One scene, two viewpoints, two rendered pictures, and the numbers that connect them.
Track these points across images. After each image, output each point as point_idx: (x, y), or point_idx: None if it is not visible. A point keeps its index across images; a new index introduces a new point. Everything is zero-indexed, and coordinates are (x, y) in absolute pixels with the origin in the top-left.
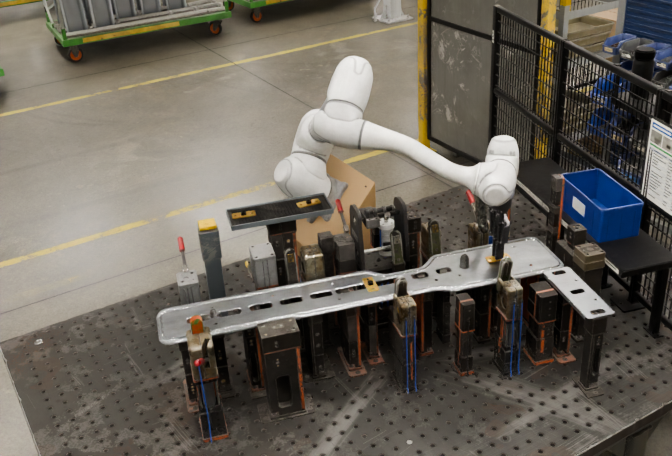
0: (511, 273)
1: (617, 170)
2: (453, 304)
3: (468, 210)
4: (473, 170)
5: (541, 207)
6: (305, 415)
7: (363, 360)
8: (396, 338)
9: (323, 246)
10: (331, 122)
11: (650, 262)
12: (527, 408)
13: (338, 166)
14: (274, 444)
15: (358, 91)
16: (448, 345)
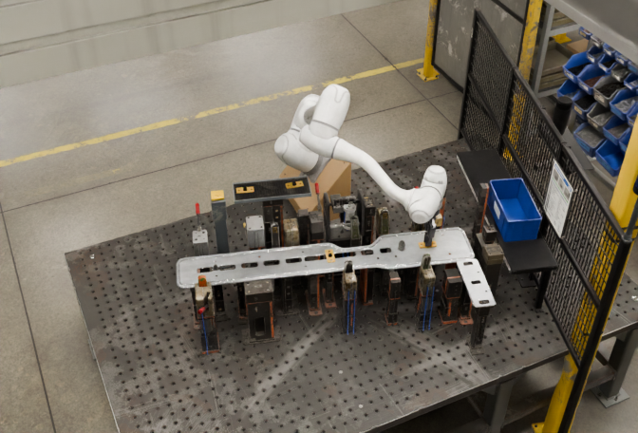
0: (433, 259)
1: (534, 183)
2: None
3: None
4: (407, 195)
5: None
6: (273, 342)
7: (322, 303)
8: (343, 297)
9: (300, 220)
10: (312, 138)
11: (534, 265)
12: (427, 357)
13: None
14: (249, 361)
15: (335, 116)
16: (385, 298)
